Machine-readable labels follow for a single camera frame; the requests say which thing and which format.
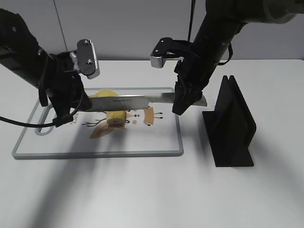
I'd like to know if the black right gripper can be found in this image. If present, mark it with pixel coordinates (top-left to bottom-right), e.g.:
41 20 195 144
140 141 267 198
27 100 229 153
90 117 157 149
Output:
172 51 218 115

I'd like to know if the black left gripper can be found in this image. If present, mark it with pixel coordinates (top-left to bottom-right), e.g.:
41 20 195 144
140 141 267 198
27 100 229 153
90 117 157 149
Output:
39 51 92 116

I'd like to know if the knife with white handle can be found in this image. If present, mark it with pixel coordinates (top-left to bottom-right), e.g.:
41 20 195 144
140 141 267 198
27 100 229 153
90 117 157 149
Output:
82 92 209 112

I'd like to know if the yellow banana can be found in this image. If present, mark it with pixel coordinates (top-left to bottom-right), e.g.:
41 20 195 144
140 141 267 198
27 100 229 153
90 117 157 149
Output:
89 90 126 126

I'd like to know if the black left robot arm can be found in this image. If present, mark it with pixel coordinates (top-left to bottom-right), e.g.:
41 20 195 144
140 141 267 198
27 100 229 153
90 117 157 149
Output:
0 9 92 117

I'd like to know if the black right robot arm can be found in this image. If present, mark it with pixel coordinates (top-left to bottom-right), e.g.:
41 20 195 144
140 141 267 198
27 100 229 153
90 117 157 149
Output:
172 0 304 115

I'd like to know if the white cutting board grey rim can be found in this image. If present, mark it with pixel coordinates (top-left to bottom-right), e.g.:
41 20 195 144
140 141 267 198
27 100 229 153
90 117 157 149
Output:
12 87 184 160

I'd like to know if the black knife stand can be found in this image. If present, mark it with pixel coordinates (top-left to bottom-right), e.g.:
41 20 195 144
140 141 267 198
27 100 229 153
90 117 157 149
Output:
202 75 257 167

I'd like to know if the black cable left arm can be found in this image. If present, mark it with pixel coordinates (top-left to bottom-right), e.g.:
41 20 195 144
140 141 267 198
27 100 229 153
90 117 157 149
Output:
0 54 91 128

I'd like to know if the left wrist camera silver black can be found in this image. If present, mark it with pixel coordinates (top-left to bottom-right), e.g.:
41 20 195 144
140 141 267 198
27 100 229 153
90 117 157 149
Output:
69 39 100 80

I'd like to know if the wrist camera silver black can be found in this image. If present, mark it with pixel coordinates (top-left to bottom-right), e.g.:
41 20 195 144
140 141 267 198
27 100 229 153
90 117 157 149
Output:
150 38 191 68
69 39 100 80

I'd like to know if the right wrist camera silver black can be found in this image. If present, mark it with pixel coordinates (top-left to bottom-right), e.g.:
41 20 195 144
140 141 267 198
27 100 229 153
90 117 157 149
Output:
150 38 191 68

